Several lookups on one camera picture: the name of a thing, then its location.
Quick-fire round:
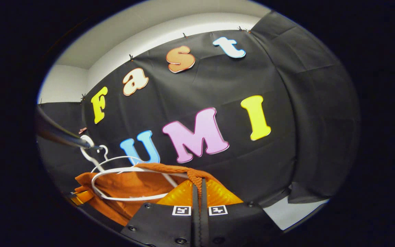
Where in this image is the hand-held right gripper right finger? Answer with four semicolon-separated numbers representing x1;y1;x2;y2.
200;178;284;247

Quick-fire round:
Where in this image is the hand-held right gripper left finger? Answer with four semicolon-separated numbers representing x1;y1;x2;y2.
120;178;201;247

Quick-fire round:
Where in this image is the white plastic clothes hanger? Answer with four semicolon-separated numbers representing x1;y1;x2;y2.
91;144;151;174
80;134;190;202

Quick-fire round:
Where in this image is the orange corduroy shirt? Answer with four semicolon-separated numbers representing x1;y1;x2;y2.
74;162;223;227

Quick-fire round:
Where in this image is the black clothes rack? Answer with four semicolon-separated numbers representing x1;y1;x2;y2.
35;105;103;153

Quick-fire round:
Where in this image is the black backdrop cloth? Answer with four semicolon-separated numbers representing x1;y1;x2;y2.
36;10;361;210

